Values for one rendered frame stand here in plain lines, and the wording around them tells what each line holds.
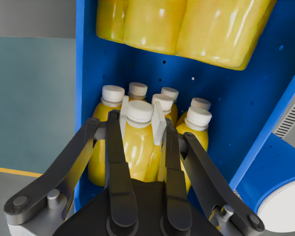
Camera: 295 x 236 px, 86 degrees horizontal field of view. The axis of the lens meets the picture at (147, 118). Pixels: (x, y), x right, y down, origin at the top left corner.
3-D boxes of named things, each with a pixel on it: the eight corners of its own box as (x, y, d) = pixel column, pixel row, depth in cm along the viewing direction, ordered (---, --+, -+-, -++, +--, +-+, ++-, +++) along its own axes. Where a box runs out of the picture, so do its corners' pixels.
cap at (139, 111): (136, 109, 26) (137, 99, 25) (155, 119, 25) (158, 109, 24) (120, 115, 23) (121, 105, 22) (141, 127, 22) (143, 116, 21)
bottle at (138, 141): (120, 175, 37) (134, 103, 28) (144, 194, 34) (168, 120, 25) (95, 196, 31) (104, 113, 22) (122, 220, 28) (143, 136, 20)
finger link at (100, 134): (115, 143, 16) (84, 139, 15) (120, 120, 20) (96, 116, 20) (117, 131, 15) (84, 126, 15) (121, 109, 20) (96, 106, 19)
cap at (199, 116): (180, 119, 27) (184, 109, 26) (192, 115, 30) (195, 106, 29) (200, 129, 25) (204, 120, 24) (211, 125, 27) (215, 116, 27)
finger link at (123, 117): (122, 141, 18) (116, 140, 17) (126, 114, 24) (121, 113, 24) (127, 117, 16) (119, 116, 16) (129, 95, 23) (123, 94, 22)
